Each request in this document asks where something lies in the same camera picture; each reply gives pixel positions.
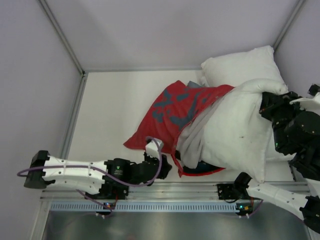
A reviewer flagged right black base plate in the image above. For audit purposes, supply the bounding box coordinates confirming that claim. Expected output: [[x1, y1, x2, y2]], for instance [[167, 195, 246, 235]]
[[216, 183, 258, 202]]

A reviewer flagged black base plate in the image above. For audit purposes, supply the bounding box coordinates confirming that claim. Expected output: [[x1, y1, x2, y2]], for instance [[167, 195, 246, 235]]
[[85, 186, 129, 200], [216, 183, 258, 202]]

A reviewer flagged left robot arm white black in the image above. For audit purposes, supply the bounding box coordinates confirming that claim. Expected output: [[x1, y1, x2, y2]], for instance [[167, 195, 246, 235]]
[[18, 150, 172, 200]]

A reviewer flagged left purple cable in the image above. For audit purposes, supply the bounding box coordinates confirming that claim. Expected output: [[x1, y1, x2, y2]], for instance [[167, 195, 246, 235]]
[[16, 136, 163, 218]]

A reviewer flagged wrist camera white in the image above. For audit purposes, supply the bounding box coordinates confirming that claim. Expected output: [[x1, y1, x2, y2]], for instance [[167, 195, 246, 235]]
[[289, 84, 320, 111], [145, 136, 164, 159]]

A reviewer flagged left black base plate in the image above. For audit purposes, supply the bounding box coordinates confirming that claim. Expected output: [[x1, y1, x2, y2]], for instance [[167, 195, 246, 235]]
[[85, 186, 129, 200]]

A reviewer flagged white bare pillow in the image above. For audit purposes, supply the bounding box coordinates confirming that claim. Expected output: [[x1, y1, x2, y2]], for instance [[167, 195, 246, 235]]
[[199, 44, 301, 162]]

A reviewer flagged red pillowcase with grey print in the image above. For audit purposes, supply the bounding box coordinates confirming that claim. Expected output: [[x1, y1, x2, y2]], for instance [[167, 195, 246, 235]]
[[123, 80, 234, 177]]

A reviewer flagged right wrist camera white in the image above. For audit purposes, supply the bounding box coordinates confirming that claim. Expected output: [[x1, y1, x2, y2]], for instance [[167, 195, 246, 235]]
[[289, 84, 320, 111]]

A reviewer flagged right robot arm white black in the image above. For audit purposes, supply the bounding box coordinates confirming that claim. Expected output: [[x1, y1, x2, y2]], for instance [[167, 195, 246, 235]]
[[233, 91, 320, 233]]

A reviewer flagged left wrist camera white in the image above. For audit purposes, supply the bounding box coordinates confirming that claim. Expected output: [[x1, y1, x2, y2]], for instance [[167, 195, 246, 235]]
[[145, 136, 164, 159]]

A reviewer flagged white slotted cable duct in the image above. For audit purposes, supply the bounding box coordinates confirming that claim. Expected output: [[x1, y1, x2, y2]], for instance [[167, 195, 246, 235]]
[[50, 201, 252, 213]]

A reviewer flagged left aluminium corner post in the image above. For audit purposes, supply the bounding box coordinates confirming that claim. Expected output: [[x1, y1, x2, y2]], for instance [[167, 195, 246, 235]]
[[37, 0, 86, 77]]

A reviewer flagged blue grey pillowcase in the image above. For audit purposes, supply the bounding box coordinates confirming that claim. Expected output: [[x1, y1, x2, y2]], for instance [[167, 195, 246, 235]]
[[186, 81, 206, 88]]

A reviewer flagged aluminium corner post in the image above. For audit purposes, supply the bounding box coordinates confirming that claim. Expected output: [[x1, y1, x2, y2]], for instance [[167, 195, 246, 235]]
[[37, 0, 86, 77], [272, 0, 308, 52]]

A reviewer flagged aluminium mounting rail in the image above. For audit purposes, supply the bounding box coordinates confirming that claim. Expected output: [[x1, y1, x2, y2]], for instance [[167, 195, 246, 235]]
[[41, 181, 313, 201]]

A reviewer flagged right aluminium corner post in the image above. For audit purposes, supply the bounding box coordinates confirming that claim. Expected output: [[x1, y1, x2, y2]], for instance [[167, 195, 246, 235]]
[[272, 0, 308, 52]]

